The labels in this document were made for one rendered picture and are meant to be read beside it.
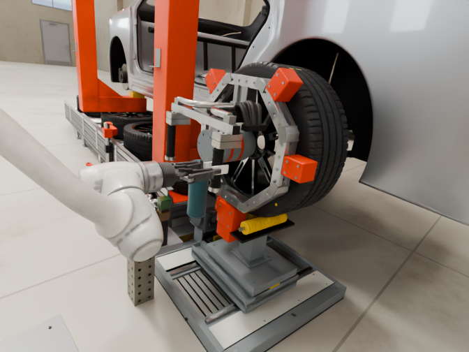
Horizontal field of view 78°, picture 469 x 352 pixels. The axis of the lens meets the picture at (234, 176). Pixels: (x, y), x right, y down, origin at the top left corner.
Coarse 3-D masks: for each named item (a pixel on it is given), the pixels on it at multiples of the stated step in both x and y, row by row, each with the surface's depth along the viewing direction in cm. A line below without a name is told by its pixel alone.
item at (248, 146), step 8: (200, 136) 113; (208, 136) 109; (248, 136) 116; (200, 144) 114; (208, 144) 109; (248, 144) 115; (200, 152) 114; (208, 152) 110; (224, 152) 110; (232, 152) 111; (240, 152) 114; (248, 152) 117; (208, 160) 111; (224, 160) 112; (232, 160) 116; (240, 160) 120
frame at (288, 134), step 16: (224, 80) 119; (240, 80) 112; (256, 80) 105; (224, 96) 128; (208, 112) 134; (272, 112) 101; (288, 112) 102; (208, 128) 137; (288, 128) 98; (288, 144) 99; (272, 176) 105; (224, 192) 131; (272, 192) 106; (240, 208) 122; (256, 208) 121
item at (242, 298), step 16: (208, 240) 172; (208, 256) 161; (208, 272) 156; (224, 272) 150; (224, 288) 145; (240, 288) 141; (272, 288) 141; (288, 288) 151; (240, 304) 136; (256, 304) 137
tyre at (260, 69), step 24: (240, 72) 124; (264, 72) 113; (312, 72) 118; (312, 96) 104; (336, 96) 112; (312, 120) 100; (336, 120) 108; (312, 144) 100; (336, 144) 108; (336, 168) 112; (288, 192) 111; (312, 192) 111; (264, 216) 125
